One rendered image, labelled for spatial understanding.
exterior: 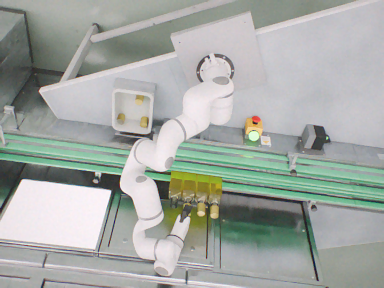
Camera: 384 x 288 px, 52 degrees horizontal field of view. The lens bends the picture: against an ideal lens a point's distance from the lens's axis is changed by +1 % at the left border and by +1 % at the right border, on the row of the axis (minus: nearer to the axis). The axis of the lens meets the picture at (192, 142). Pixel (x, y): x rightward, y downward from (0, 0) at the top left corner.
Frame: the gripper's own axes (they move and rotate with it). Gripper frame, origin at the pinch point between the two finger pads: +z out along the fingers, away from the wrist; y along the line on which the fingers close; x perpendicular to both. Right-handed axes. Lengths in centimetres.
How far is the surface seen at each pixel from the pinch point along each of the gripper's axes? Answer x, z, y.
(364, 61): -50, 56, 57
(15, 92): 118, 50, -11
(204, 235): -9.2, 1.1, -12.9
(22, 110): 108, 42, -15
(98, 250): 28.7, -22.6, -12.0
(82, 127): 60, 23, 6
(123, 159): 34.6, 13.1, 4.2
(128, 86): 39, 27, 33
